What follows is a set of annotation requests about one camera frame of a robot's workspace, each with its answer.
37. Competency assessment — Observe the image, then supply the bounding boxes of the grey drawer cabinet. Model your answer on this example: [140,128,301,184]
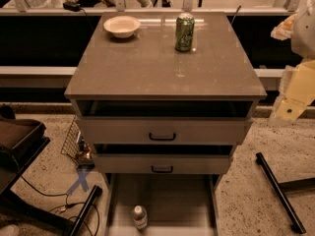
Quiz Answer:
[64,11,268,182]

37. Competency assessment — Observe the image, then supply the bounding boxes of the black power adapter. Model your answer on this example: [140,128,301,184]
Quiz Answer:
[63,1,81,12]

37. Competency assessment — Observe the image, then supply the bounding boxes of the open bottom drawer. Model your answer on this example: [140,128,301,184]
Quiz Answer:
[105,174,221,236]

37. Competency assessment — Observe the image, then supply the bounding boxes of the white paper bowl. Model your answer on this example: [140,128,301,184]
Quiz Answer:
[103,16,141,38]

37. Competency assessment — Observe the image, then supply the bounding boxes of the dark tray on stand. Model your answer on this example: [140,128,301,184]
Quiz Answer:
[0,117,45,170]

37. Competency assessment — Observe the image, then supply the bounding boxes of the middle drawer front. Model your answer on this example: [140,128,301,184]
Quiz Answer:
[94,154,232,174]

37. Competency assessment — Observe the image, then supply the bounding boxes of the black drawer handle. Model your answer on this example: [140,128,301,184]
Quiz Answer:
[149,133,176,142]
[151,165,173,174]

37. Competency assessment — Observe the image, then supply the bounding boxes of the black middle drawer handle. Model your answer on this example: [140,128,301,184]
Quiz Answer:
[151,165,173,174]

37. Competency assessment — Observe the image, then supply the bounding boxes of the black stand leg right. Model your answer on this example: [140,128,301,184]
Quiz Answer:
[256,152,306,234]

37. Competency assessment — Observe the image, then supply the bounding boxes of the top drawer front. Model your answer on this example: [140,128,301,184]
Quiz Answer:
[77,117,252,145]

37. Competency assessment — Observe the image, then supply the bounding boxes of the black stand leg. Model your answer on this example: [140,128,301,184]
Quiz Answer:
[67,185,102,236]
[256,152,306,234]

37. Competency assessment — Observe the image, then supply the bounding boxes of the blue tape cross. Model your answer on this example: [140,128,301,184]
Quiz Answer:
[67,166,93,195]

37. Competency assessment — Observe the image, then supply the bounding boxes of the black top drawer handle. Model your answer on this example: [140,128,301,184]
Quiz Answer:
[149,133,176,142]

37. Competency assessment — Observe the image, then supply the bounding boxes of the wire mesh basket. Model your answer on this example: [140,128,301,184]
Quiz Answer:
[61,119,81,162]

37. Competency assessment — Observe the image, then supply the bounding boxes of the metal railing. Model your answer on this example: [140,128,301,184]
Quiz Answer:
[0,0,315,17]

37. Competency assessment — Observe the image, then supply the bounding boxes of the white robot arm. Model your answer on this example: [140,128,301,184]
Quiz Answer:
[270,0,315,125]

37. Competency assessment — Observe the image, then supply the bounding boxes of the black stand leg left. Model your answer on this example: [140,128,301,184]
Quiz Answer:
[67,185,102,236]

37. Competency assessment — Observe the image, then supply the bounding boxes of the black floor cable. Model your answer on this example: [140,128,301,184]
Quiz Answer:
[13,157,100,236]

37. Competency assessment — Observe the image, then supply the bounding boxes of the clear plastic water bottle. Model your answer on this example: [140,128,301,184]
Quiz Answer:
[131,206,148,230]

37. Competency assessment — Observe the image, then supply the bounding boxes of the green soda can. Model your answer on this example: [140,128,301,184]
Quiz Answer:
[175,13,195,52]

